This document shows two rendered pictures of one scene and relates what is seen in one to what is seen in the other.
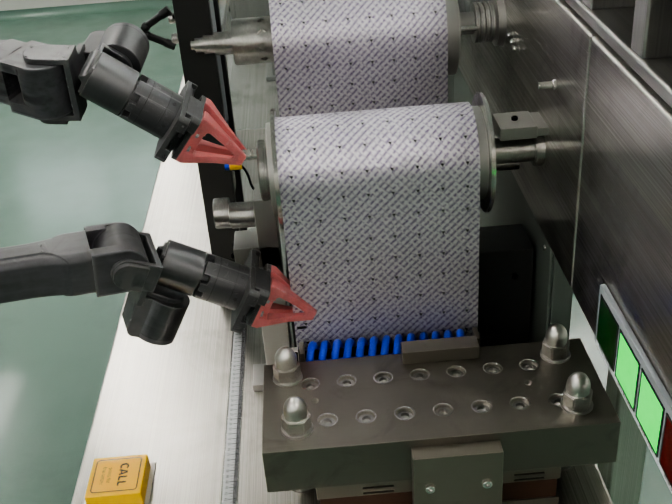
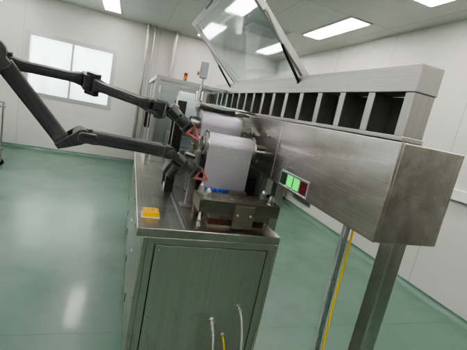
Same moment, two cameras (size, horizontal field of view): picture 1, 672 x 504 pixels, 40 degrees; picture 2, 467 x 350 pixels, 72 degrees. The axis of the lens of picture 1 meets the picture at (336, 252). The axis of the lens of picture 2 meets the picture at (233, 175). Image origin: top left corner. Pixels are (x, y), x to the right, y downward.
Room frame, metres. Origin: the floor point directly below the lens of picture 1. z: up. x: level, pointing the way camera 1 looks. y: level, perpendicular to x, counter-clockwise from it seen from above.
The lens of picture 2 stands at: (-0.58, 0.42, 1.42)
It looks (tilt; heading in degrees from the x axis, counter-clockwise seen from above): 10 degrees down; 341
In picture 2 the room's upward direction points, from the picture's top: 12 degrees clockwise
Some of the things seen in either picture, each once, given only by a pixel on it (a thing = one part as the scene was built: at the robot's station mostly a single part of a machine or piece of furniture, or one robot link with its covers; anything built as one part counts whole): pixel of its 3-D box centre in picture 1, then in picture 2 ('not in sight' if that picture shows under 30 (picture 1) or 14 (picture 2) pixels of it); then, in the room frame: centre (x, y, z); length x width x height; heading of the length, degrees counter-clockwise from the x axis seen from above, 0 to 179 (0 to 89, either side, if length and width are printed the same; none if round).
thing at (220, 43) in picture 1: (212, 44); not in sight; (1.27, 0.15, 1.33); 0.06 x 0.03 x 0.03; 91
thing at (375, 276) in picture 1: (384, 280); (226, 174); (0.97, -0.06, 1.11); 0.23 x 0.01 x 0.18; 91
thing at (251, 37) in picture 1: (254, 40); (194, 122); (1.27, 0.09, 1.33); 0.06 x 0.06 x 0.06; 1
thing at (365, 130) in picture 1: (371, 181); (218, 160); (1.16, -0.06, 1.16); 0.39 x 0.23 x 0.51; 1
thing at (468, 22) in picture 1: (476, 22); (245, 131); (1.28, -0.22, 1.33); 0.07 x 0.07 x 0.07; 1
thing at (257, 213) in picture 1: (261, 291); (190, 178); (1.06, 0.11, 1.05); 0.06 x 0.05 x 0.31; 91
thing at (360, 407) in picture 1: (431, 411); (235, 203); (0.85, -0.10, 1.00); 0.40 x 0.16 x 0.06; 91
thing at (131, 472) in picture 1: (118, 481); (150, 212); (0.86, 0.30, 0.91); 0.07 x 0.07 x 0.02; 1
